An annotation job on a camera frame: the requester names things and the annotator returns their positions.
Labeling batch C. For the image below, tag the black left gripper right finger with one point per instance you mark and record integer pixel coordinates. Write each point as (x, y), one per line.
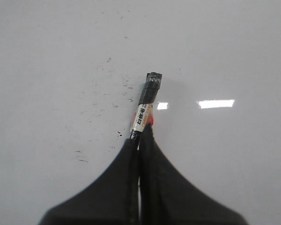
(168, 198)

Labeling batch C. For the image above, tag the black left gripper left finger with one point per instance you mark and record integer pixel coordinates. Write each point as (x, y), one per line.
(112, 199)

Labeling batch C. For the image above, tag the black and white whiteboard marker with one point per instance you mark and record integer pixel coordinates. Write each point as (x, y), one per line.
(145, 104)

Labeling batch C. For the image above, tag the white whiteboard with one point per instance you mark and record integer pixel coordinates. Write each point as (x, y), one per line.
(71, 74)

